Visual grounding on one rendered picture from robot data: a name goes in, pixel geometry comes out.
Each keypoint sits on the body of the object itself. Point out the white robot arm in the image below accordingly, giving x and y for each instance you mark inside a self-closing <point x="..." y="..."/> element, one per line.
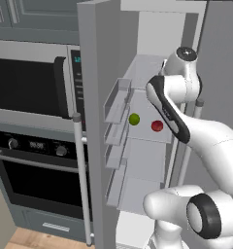
<point x="206" y="136"/>

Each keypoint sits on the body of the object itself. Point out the clear door bin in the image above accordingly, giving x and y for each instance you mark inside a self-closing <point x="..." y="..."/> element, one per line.
<point x="115" y="157"/>
<point x="116" y="134"/>
<point x="116" y="103"/>
<point x="115" y="191"/>

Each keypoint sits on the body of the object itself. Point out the green lime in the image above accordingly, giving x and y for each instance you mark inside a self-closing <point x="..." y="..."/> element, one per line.
<point x="134" y="119"/>

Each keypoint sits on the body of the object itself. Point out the clear freezer rack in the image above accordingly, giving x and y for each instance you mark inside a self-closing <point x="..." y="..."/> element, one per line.
<point x="142" y="71"/>
<point x="144" y="159"/>
<point x="144" y="110"/>
<point x="138" y="194"/>

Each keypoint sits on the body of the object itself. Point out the grey open freezer door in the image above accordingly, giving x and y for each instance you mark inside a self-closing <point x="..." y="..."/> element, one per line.
<point x="95" y="81"/>

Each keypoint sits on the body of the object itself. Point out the grey closed fridge door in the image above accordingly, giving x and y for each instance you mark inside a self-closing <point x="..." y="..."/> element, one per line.
<point x="222" y="64"/>

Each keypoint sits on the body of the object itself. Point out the red round fruit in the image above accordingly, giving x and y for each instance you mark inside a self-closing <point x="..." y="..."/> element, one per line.
<point x="157" y="125"/>

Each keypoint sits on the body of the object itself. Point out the silver oven knob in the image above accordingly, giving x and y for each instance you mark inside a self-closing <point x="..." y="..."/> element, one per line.
<point x="61" y="150"/>
<point x="13" y="143"/>

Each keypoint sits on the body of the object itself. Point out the black built-in oven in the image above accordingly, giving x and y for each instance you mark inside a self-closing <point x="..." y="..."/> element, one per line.
<point x="37" y="181"/>

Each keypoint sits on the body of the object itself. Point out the silver built-in microwave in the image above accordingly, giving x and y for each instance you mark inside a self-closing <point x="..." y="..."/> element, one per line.
<point x="27" y="84"/>

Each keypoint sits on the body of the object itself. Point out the grey fridge cabinet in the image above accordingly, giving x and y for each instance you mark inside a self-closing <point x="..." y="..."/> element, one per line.
<point x="154" y="29"/>

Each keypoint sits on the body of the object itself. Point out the grey drawer front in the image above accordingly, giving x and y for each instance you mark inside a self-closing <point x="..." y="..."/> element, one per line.
<point x="34" y="217"/>

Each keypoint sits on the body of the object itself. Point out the grey wall cupboards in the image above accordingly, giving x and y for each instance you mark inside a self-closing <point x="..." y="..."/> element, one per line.
<point x="40" y="19"/>

